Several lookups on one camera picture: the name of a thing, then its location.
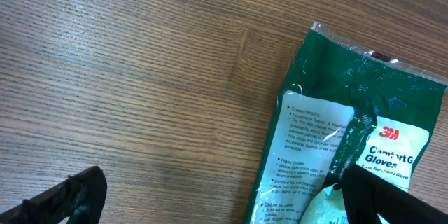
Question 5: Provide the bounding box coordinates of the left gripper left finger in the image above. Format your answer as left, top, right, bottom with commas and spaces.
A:
1, 166, 107, 224

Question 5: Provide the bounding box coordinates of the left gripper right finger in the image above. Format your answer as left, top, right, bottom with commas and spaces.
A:
341, 164, 447, 224

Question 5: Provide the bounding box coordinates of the pale green wipes packet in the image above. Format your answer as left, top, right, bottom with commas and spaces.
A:
299, 183, 389, 224

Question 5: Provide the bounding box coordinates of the green 3M gloves package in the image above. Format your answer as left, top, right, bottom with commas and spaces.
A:
244, 22, 447, 223

